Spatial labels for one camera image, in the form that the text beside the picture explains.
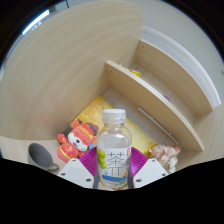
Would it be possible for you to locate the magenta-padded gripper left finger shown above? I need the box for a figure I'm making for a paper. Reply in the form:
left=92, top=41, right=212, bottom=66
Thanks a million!
left=57, top=146, right=100, bottom=190

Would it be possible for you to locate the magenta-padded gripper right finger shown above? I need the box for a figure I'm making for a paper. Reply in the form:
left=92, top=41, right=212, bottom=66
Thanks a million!
left=128, top=147, right=169, bottom=190

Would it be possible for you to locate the clear plastic drink bottle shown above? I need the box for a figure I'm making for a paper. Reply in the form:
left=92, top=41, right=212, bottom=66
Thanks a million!
left=96, top=108, right=133, bottom=190

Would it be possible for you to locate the pink and white flower bouquet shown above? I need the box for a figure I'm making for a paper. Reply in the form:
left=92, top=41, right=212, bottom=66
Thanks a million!
left=148, top=144, right=182, bottom=175

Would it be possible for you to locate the red and white plush toy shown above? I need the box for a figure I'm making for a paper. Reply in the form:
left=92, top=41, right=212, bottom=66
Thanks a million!
left=56, top=120, right=99, bottom=163

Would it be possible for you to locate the yellow poppy flower painting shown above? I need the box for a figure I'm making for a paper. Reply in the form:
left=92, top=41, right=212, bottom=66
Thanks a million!
left=68, top=95, right=159, bottom=158

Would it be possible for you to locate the grey ceramic mug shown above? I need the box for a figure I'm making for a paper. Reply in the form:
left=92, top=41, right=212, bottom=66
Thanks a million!
left=27, top=142, right=60, bottom=173

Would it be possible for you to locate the white light bar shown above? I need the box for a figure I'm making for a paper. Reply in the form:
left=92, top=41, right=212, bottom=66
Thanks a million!
left=138, top=107, right=179, bottom=145

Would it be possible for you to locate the light wooden shelf unit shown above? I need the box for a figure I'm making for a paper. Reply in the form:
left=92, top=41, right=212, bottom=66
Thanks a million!
left=105, top=39, right=214, bottom=153

